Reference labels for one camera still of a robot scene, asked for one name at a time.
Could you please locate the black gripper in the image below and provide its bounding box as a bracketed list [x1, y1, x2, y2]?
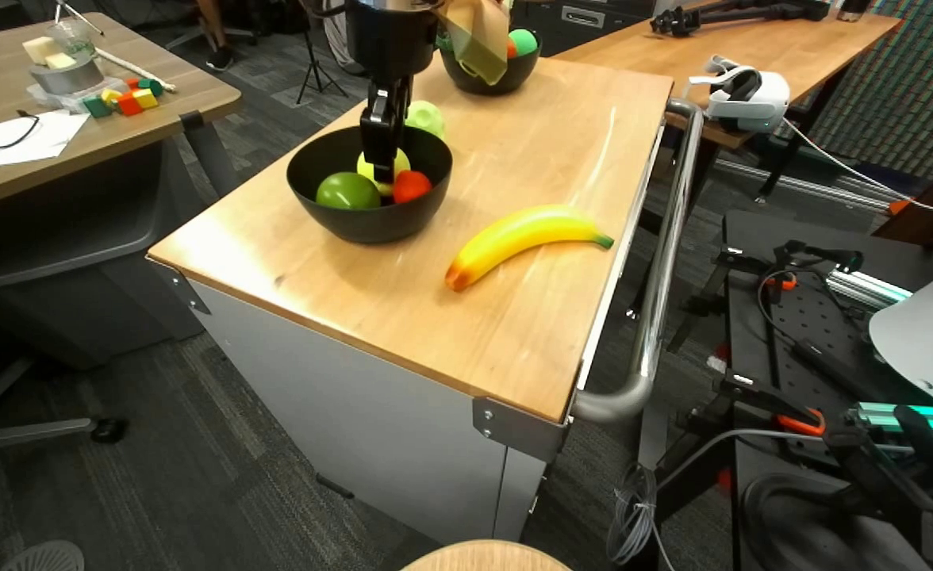
[349, 0, 441, 184]

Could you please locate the light green dimpled ball toy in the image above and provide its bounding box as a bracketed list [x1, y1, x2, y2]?
[399, 99, 450, 139]

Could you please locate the red strawberry toy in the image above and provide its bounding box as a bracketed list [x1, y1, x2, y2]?
[392, 170, 436, 208]

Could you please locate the green pear toy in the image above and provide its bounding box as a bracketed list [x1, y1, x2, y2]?
[315, 170, 383, 214]

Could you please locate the small black bowl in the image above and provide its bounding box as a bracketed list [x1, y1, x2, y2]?
[285, 125, 457, 247]

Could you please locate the yellow banana toy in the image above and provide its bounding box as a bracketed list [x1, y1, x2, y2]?
[443, 204, 618, 294]

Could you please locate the green round fruit toy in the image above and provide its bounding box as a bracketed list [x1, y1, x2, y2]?
[509, 25, 544, 62]

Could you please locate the large black bowl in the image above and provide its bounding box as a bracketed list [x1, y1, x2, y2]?
[437, 36, 544, 99]

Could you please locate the wooden conference table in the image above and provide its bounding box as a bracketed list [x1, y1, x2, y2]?
[0, 11, 245, 220]

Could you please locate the wooden top tool cart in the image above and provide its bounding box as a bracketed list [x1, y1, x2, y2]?
[147, 50, 680, 548]

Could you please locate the white stick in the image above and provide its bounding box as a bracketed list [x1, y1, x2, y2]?
[96, 45, 178, 96]

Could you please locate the black device on table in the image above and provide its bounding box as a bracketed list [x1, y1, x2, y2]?
[652, 0, 834, 41]

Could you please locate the clear plastic cup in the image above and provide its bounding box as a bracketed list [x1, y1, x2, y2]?
[51, 14, 102, 63]

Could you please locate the white VR headset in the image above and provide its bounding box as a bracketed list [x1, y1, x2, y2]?
[685, 56, 796, 137]

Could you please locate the white paper sheet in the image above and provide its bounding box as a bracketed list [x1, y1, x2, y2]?
[0, 107, 93, 175]

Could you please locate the wooden side table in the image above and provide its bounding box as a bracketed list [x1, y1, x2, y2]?
[553, 7, 904, 153]

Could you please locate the round wooden stool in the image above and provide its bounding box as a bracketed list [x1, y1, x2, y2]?
[399, 536, 574, 571]

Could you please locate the black mesh office chair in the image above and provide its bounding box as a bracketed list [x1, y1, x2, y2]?
[0, 326, 129, 460]

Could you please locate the aluminium extrusion bar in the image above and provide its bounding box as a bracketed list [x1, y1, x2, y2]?
[823, 267, 919, 311]

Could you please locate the green fabric partition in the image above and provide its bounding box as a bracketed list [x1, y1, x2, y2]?
[804, 0, 933, 186]

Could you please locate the white machine housing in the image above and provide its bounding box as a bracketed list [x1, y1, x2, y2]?
[865, 281, 933, 431]

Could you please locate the chrome cart handle bar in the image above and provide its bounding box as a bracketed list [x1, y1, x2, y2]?
[572, 99, 707, 427]

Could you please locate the orange handled clamp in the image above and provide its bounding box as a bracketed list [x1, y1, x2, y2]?
[755, 267, 808, 303]
[768, 405, 832, 442]

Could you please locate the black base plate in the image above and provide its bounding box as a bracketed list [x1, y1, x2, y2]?
[697, 211, 933, 571]

